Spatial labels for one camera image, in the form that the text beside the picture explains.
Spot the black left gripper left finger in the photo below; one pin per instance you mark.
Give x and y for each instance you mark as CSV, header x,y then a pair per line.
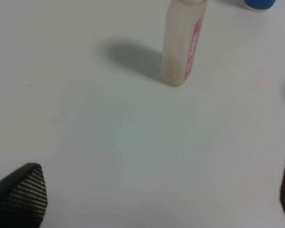
x,y
23,197

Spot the white cup with blue sleeve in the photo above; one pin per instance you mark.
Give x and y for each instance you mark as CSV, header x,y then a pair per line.
x,y
259,5

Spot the clear bottle with pink label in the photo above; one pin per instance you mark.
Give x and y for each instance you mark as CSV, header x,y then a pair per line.
x,y
184,20

